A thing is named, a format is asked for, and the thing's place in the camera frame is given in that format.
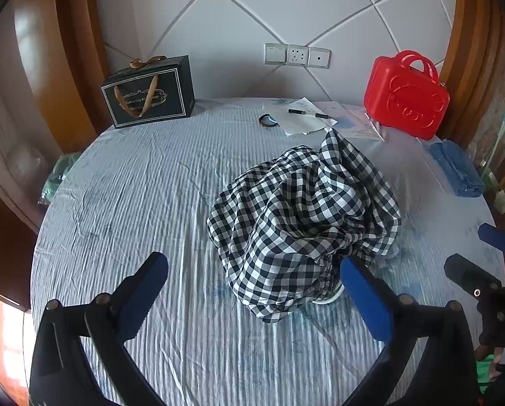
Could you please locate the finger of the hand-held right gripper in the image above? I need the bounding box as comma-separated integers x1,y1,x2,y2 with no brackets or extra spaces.
478,223,505,253
443,254,503,299

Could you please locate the green plastic bag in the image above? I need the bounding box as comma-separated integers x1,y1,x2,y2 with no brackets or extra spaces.
39,152,84,204

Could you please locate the black white checkered garment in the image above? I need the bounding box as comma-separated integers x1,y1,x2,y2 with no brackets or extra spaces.
207,128,402,324

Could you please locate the white wall power outlet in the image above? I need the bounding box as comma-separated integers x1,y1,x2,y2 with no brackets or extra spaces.
286,44,310,67

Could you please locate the wooden headboard post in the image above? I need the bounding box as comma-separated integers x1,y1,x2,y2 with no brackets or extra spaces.
53,0,111,155
438,0,505,146

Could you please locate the white wall socket plate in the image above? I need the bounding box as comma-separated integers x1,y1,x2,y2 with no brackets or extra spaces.
308,46,331,69

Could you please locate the black gift bag gold ribbon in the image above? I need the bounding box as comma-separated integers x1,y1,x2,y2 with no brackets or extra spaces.
99,55,195,130

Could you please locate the red plastic carry case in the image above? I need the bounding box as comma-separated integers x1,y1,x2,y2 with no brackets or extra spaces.
363,50,451,140

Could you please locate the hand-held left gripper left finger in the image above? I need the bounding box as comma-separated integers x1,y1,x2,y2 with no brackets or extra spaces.
29,251,169,406

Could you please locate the blue denim cloth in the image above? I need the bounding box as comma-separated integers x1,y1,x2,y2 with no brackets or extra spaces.
429,140,485,197

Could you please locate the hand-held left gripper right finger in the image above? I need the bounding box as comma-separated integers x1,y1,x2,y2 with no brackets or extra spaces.
340,256,479,406

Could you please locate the printed paper sheet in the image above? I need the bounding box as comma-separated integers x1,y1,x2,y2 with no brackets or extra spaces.
316,100,386,141

